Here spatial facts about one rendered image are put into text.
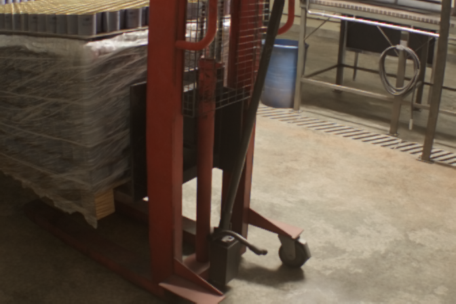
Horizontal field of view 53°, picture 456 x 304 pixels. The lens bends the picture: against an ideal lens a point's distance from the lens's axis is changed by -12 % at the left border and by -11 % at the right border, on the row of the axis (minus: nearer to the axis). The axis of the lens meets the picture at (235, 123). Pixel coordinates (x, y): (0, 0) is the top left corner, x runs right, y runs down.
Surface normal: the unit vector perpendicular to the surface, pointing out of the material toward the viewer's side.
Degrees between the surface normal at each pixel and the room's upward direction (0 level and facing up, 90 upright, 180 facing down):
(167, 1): 90
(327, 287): 0
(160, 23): 90
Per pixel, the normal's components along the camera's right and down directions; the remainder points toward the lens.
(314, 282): 0.05, -0.95
